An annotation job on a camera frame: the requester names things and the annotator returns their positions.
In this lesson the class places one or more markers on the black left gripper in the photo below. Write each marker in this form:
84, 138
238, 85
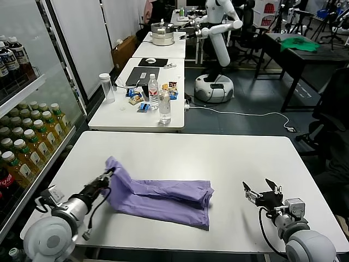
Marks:
96, 188

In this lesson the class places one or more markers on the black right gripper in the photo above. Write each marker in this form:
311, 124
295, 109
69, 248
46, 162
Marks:
270, 200

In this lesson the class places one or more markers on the purple t-shirt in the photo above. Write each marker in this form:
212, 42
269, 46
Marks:
169, 199

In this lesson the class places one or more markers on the white humanoid robot arm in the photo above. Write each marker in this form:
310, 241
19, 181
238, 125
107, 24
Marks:
199, 20
223, 27

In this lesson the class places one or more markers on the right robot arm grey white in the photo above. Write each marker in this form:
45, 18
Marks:
308, 243

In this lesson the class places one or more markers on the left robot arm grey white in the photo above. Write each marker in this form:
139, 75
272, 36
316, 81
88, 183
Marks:
49, 240

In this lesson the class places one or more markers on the long white side table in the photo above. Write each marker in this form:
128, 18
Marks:
117, 117

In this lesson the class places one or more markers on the white floor plug adapter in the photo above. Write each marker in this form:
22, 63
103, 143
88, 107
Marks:
290, 129

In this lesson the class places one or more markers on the yellow juice bottle green label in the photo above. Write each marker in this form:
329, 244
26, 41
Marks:
17, 131
42, 106
44, 138
27, 123
52, 128
36, 149
61, 120
6, 142
27, 160
17, 172
35, 114

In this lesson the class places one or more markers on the blue snack packet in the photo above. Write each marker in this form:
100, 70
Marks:
131, 92
173, 94
144, 107

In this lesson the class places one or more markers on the beige snack packet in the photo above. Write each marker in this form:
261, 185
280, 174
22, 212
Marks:
135, 99

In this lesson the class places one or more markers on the clear bottle with white lid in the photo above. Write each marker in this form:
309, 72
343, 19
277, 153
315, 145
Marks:
165, 109

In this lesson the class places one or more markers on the clear tumbler with white lid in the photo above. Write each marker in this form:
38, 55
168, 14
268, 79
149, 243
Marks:
107, 88

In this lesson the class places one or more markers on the glass door drink cabinet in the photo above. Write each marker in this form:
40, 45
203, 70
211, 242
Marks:
79, 90

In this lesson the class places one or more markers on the water bottle with red label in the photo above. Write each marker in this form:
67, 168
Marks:
153, 92

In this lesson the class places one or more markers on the black laptop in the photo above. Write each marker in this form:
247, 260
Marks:
142, 76

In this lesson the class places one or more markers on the yellow snack packet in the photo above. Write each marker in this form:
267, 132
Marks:
164, 86

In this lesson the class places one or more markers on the cola bottle with red label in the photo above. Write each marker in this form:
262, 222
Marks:
6, 181

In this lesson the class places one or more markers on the white power strip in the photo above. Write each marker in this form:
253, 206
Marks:
187, 104

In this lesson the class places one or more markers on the large black office chair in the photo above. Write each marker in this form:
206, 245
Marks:
332, 109

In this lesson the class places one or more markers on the dark snack packet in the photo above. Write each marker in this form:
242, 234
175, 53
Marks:
172, 85

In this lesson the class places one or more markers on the white computer mouse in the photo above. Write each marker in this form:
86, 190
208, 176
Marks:
150, 60

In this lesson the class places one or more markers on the black mouse pad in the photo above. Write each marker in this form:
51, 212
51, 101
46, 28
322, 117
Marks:
159, 62

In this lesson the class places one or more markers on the cardboard box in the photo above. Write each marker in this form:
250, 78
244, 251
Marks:
124, 52

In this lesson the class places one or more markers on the green cap bottle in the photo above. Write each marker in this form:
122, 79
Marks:
15, 253

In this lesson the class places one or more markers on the small key bunch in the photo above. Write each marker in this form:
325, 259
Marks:
170, 65

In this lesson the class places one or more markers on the small white table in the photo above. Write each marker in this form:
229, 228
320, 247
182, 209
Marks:
163, 50

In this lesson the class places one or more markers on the black work table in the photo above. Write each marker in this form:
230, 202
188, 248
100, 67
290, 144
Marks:
321, 58

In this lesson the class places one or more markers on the dark tea bottle white cap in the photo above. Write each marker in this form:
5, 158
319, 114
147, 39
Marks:
19, 58
6, 65

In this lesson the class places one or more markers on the white humanoid robot body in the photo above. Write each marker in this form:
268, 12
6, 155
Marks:
218, 49

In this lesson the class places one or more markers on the green cloth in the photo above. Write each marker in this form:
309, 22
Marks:
298, 44

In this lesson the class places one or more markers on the black office chair with armrests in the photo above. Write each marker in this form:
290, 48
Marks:
248, 30

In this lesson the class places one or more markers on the person in pink hoodie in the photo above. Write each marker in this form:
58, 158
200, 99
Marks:
148, 11

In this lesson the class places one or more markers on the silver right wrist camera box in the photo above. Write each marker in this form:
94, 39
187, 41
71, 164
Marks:
294, 207

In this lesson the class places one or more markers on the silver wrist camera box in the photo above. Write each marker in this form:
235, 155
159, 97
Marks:
56, 195
294, 207

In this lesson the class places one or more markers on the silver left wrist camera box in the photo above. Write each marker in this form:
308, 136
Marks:
56, 195

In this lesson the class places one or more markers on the black camera tripod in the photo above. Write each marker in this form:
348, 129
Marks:
297, 21
331, 27

